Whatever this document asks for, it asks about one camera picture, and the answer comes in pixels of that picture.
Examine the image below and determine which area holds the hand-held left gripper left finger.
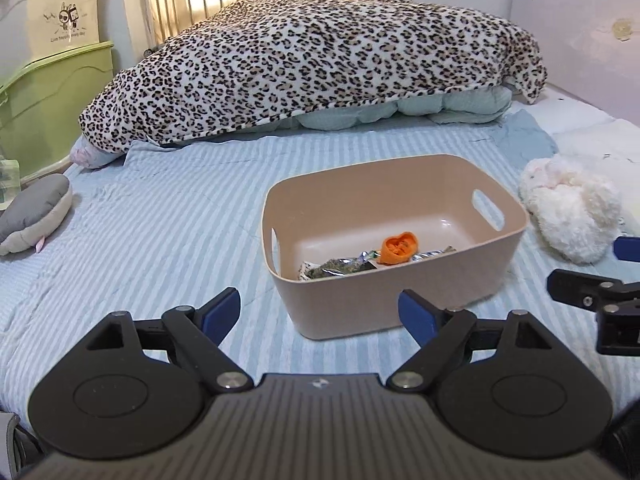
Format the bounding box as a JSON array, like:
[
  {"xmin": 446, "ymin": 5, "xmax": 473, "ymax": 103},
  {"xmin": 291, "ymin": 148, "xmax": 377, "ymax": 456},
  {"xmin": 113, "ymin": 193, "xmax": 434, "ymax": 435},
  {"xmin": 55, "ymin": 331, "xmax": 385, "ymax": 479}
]
[{"xmin": 85, "ymin": 287, "xmax": 254, "ymax": 393}]

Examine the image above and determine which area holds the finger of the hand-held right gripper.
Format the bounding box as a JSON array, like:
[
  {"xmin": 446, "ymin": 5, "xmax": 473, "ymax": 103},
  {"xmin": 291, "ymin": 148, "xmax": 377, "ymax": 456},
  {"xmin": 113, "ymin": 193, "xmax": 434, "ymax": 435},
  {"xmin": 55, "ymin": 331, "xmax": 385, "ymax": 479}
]
[
  {"xmin": 546, "ymin": 269, "xmax": 640, "ymax": 312},
  {"xmin": 612, "ymin": 236, "xmax": 640, "ymax": 264}
]

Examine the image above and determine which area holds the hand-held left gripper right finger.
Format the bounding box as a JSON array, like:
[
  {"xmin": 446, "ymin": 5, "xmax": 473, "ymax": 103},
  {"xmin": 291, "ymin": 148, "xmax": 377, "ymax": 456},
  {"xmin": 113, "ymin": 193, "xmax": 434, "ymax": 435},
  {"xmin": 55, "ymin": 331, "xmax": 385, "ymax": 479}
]
[{"xmin": 387, "ymin": 288, "xmax": 555, "ymax": 393}]

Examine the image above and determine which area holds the pink plastic storage basket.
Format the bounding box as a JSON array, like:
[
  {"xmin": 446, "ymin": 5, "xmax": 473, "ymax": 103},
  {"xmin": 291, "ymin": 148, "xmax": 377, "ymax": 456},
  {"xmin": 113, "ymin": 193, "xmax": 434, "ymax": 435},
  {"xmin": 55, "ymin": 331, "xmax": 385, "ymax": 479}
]
[{"xmin": 261, "ymin": 154, "xmax": 531, "ymax": 342}]

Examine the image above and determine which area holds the orange plush toy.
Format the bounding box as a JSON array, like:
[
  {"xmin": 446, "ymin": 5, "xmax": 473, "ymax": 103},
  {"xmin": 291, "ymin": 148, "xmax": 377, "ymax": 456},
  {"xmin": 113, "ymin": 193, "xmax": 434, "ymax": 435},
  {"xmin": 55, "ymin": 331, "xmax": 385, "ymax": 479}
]
[{"xmin": 380, "ymin": 231, "xmax": 419, "ymax": 265}]

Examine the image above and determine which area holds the silver foil snack packet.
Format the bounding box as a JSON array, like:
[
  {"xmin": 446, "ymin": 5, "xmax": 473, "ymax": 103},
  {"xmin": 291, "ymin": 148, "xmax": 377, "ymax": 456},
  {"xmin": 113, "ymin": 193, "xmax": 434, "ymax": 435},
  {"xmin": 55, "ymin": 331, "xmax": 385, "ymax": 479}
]
[{"xmin": 304, "ymin": 255, "xmax": 379, "ymax": 281}]

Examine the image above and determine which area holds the white fluffy plush toy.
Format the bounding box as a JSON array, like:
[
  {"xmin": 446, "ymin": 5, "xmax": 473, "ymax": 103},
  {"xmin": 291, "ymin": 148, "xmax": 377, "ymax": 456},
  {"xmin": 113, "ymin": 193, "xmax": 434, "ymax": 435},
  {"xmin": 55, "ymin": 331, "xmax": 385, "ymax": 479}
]
[{"xmin": 518, "ymin": 156, "xmax": 624, "ymax": 265}]

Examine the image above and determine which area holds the striped blue bed sheet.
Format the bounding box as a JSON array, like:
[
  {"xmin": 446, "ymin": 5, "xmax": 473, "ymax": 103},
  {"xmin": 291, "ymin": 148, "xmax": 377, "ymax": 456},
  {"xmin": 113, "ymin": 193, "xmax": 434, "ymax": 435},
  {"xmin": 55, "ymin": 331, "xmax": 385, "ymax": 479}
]
[{"xmin": 0, "ymin": 110, "xmax": 640, "ymax": 411}]

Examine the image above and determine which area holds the pink pillow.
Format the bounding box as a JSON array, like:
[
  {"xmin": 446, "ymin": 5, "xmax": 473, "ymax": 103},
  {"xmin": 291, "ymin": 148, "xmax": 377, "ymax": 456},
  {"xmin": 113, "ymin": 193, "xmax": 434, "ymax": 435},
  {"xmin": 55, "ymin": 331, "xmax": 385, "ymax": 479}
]
[{"xmin": 70, "ymin": 137, "xmax": 129, "ymax": 169}]

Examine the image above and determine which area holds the light blue checked quilt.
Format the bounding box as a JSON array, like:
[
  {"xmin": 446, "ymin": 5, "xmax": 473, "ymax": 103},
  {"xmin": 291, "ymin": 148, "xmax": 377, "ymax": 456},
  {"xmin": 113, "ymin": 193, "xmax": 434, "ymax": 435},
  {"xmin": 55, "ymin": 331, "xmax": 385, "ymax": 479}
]
[{"xmin": 240, "ymin": 82, "xmax": 514, "ymax": 134}]

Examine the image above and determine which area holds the grey plush toy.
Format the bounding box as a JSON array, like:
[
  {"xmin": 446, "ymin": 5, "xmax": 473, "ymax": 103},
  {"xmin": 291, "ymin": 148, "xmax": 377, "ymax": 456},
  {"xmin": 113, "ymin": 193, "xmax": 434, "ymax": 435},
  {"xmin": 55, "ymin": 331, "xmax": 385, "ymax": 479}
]
[{"xmin": 0, "ymin": 173, "xmax": 74, "ymax": 257}]

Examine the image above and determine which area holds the pink headboard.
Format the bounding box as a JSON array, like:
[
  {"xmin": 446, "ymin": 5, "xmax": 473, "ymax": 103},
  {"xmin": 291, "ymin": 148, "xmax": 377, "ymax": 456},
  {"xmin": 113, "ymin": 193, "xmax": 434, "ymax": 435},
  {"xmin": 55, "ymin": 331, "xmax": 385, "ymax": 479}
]
[{"xmin": 510, "ymin": 0, "xmax": 640, "ymax": 122}]

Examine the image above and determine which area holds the clear plastic container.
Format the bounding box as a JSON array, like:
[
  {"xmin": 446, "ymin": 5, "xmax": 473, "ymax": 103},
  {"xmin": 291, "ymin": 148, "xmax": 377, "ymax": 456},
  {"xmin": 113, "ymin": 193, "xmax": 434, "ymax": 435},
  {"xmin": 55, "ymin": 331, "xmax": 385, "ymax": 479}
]
[{"xmin": 0, "ymin": 160, "xmax": 22, "ymax": 212}]

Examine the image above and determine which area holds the leopard print blanket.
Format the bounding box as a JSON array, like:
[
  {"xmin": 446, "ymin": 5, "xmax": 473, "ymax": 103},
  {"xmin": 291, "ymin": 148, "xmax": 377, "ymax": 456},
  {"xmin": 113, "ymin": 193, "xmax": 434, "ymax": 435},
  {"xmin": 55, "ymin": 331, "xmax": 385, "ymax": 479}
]
[{"xmin": 79, "ymin": 0, "xmax": 546, "ymax": 156}]

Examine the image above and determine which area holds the green plastic drawer cabinet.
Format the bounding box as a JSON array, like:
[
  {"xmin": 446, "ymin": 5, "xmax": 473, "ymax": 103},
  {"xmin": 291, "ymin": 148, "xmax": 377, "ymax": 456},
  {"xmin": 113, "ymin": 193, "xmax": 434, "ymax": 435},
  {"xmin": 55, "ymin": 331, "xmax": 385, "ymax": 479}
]
[{"xmin": 0, "ymin": 41, "xmax": 116, "ymax": 182}]

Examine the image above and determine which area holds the cream plastic drawer cabinet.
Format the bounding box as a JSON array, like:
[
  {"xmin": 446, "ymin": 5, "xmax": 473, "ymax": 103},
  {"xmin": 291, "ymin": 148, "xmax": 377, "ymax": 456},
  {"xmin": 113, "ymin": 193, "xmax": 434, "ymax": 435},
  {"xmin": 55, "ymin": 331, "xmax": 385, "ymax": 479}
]
[{"xmin": 0, "ymin": 0, "xmax": 102, "ymax": 82}]

